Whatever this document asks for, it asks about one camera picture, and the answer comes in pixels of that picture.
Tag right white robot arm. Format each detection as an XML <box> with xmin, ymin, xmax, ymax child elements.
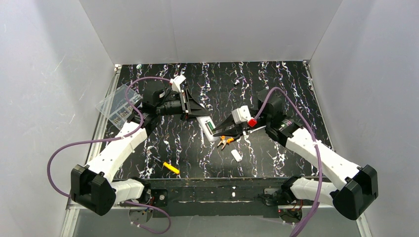
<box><xmin>208</xmin><ymin>89</ymin><xmax>378</xmax><ymax>220</ymax></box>

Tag yellow handled screwdriver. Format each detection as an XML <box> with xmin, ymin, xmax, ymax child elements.
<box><xmin>154</xmin><ymin>158</ymin><xmax>180</xmax><ymax>175</ymax></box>

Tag white remote control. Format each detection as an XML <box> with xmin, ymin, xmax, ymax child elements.
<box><xmin>197</xmin><ymin>116</ymin><xmax>217</xmax><ymax>142</ymax></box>

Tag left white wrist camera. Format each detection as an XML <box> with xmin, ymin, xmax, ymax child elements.
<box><xmin>169</xmin><ymin>75</ymin><xmax>186</xmax><ymax>93</ymax></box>

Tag white battery cover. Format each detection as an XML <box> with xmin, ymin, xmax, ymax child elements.
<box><xmin>231</xmin><ymin>150</ymin><xmax>243</xmax><ymax>162</ymax></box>

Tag small green capped battery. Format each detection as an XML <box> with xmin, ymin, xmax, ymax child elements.
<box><xmin>205</xmin><ymin>121</ymin><xmax>213</xmax><ymax>133</ymax></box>

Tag aluminium frame rail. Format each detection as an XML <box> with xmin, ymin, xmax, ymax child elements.
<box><xmin>60</xmin><ymin>65</ymin><xmax>122</xmax><ymax>237</ymax></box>

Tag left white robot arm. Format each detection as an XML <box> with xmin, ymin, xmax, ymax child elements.
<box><xmin>70</xmin><ymin>80</ymin><xmax>213</xmax><ymax>216</ymax></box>

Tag purple cable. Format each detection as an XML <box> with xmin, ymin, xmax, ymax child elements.
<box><xmin>47</xmin><ymin>77</ymin><xmax>172</xmax><ymax>235</ymax></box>
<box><xmin>253</xmin><ymin>87</ymin><xmax>323</xmax><ymax>237</ymax></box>

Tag clear plastic screw box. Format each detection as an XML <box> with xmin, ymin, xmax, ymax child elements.
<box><xmin>95</xmin><ymin>84</ymin><xmax>133</xmax><ymax>130</ymax></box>

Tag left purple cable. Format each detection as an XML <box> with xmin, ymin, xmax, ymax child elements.
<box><xmin>47</xmin><ymin>77</ymin><xmax>172</xmax><ymax>235</ymax></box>

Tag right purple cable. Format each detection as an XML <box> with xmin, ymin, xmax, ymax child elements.
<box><xmin>253</xmin><ymin>87</ymin><xmax>323</xmax><ymax>237</ymax></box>

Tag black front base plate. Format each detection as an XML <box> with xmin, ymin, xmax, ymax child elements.
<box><xmin>144</xmin><ymin>178</ymin><xmax>315</xmax><ymax>218</ymax></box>

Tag orange handled pliers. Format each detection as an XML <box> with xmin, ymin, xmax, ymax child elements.
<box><xmin>216</xmin><ymin>134</ymin><xmax>243</xmax><ymax>150</ymax></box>

